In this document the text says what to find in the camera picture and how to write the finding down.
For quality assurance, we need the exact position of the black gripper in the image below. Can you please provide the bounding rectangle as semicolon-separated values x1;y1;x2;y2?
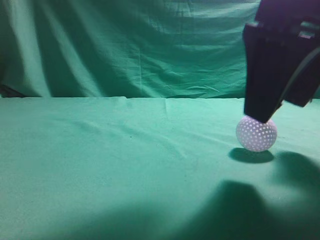
243;0;320;123

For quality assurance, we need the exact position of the white dimpled golf ball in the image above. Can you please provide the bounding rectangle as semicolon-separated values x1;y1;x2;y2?
235;116;278;152

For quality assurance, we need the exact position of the green table cloth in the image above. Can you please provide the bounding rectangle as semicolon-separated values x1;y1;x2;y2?
0;97;320;240

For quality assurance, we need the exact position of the green backdrop cloth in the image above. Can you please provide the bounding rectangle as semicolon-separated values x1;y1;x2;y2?
0;0;259;99

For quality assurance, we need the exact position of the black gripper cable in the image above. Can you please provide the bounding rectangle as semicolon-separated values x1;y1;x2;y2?
272;48;320;113

